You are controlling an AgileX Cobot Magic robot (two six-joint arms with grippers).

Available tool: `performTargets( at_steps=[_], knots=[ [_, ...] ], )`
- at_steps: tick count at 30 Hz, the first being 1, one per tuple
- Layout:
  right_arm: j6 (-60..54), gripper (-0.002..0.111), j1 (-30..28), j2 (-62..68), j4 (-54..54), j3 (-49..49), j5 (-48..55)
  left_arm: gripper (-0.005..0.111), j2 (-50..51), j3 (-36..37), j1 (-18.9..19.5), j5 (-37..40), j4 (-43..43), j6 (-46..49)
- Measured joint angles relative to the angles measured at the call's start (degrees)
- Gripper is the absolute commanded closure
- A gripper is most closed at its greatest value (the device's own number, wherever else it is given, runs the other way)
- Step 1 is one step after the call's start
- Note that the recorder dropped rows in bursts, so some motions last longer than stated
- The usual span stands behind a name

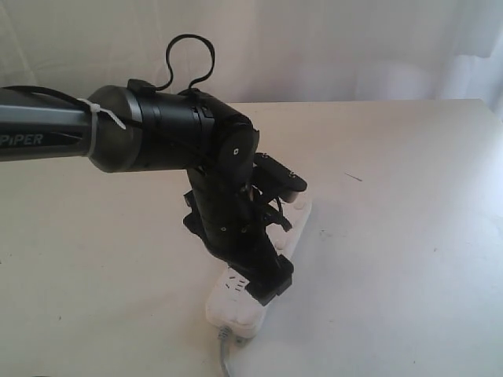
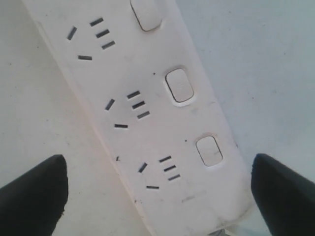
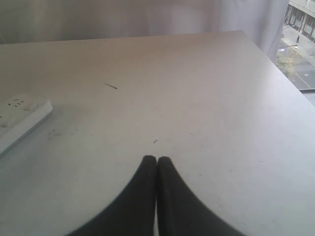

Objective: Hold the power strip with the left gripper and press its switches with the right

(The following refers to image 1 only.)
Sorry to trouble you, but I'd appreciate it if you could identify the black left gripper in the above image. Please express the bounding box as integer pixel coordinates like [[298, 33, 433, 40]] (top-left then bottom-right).
[[184, 152, 307, 306]]

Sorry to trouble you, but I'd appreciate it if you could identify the white power strip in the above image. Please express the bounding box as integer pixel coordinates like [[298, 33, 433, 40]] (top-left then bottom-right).
[[205, 194, 312, 339]]

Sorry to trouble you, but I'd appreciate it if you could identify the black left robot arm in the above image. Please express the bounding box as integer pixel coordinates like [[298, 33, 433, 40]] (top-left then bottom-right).
[[1, 80, 307, 305]]

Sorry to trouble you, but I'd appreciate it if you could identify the white sheer curtain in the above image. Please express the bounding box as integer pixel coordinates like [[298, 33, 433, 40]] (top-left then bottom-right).
[[1, 1, 502, 115]]

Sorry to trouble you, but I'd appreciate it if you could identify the white zip tie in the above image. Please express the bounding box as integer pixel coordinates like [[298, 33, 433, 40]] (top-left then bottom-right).
[[77, 98, 127, 158]]

